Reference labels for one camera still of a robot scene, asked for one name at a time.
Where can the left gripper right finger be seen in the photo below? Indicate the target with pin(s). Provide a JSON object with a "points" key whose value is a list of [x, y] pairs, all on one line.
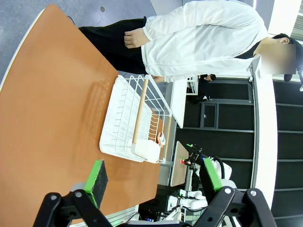
{"points": [[211, 179]]}

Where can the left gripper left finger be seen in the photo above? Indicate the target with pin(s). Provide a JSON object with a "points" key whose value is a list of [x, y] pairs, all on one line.
{"points": [[94, 179]]}

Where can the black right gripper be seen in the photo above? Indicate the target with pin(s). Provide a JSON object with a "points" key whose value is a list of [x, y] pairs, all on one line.
{"points": [[197, 157]]}

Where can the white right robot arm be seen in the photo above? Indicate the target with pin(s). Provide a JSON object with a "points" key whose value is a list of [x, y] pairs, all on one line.
{"points": [[226, 171]]}

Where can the person's left forearm white sleeve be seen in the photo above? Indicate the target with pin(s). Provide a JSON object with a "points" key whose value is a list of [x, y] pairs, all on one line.
{"points": [[180, 78]]}

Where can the person's right forearm white sleeve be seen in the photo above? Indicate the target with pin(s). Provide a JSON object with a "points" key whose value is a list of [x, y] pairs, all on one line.
{"points": [[175, 26]]}

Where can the person's left hand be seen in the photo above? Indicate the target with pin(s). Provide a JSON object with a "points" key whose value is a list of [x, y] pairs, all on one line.
{"points": [[159, 79]]}

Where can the person's right hand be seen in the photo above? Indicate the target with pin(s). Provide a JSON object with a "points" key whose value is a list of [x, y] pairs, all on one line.
{"points": [[135, 39]]}

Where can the small brown table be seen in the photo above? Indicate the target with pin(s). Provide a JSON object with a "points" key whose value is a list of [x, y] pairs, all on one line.
{"points": [[180, 165]]}

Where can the white plastic cutlery holder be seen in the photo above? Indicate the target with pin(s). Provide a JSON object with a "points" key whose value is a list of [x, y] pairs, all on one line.
{"points": [[146, 150]]}

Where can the black metal cabinet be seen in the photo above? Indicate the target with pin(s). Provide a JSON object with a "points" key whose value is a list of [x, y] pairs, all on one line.
{"points": [[209, 114]]}

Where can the large white table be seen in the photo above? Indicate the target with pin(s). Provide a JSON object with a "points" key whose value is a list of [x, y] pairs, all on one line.
{"points": [[180, 101]]}

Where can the black computer with lights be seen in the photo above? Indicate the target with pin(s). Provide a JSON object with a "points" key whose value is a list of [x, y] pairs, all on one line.
{"points": [[151, 212]]}

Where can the seated person in black shirt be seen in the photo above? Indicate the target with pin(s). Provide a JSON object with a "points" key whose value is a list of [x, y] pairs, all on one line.
{"points": [[204, 87]]}

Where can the person in white jacket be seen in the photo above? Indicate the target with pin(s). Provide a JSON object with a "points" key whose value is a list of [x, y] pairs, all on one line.
{"points": [[201, 42]]}

